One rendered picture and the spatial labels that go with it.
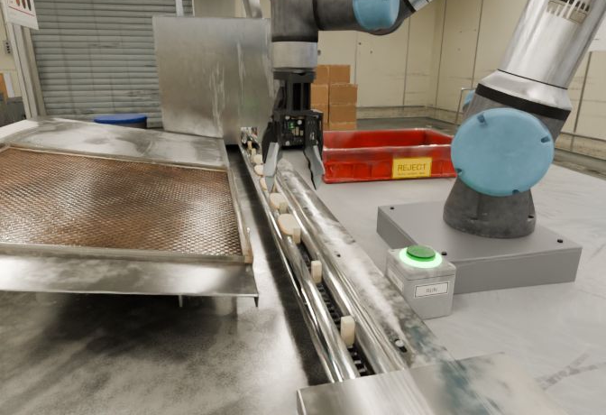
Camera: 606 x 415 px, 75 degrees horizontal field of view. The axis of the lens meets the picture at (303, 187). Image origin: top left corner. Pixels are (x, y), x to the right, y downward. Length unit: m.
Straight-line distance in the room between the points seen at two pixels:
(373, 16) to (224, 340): 0.47
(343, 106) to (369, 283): 4.90
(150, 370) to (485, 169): 0.47
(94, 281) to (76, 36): 7.60
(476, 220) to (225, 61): 1.05
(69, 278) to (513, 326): 0.55
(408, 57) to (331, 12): 8.17
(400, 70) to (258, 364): 8.35
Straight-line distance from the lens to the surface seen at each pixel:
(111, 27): 7.91
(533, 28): 0.57
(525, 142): 0.54
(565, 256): 0.74
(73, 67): 8.06
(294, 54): 0.64
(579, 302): 0.72
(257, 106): 1.50
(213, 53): 1.48
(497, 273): 0.68
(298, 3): 0.63
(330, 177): 1.14
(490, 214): 0.71
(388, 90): 8.60
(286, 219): 0.78
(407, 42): 8.75
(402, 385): 0.34
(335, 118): 5.39
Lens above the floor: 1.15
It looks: 17 degrees down
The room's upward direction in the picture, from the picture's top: straight up
